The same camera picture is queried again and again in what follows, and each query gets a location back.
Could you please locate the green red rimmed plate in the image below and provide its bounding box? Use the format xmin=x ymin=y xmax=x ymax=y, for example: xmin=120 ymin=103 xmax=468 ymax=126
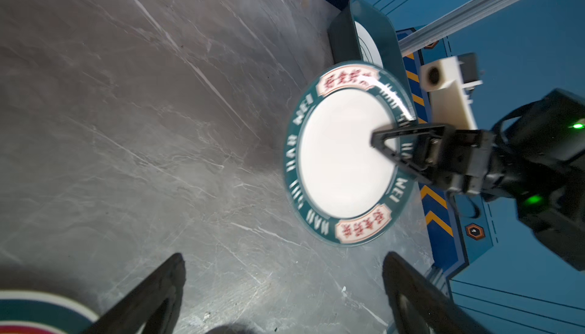
xmin=1 ymin=290 xmax=98 ymax=334

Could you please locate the white clover pattern plate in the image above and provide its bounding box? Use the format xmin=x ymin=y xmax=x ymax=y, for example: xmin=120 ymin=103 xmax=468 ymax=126
xmin=354 ymin=22 xmax=384 ymax=68

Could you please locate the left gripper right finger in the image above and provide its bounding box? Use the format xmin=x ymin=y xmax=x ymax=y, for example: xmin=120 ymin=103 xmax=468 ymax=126
xmin=382 ymin=252 xmax=488 ymax=333

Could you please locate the hao shi wei plate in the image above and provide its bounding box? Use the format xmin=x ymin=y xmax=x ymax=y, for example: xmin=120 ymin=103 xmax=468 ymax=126
xmin=283 ymin=61 xmax=417 ymax=247

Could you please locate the teal plastic bin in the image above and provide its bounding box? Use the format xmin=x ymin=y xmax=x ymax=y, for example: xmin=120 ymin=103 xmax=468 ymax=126
xmin=328 ymin=0 xmax=413 ymax=103

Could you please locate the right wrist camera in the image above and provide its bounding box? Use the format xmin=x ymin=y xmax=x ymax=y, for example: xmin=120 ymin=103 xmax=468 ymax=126
xmin=420 ymin=53 xmax=482 ymax=131

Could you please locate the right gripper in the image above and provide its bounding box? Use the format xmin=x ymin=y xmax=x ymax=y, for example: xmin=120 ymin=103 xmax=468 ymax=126
xmin=370 ymin=122 xmax=516 ymax=197

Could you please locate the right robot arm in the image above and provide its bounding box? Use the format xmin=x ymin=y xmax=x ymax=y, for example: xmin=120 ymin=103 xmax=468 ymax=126
xmin=370 ymin=89 xmax=584 ymax=271

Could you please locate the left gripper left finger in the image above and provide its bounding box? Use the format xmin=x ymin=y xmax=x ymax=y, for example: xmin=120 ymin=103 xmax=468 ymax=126
xmin=84 ymin=253 xmax=186 ymax=333

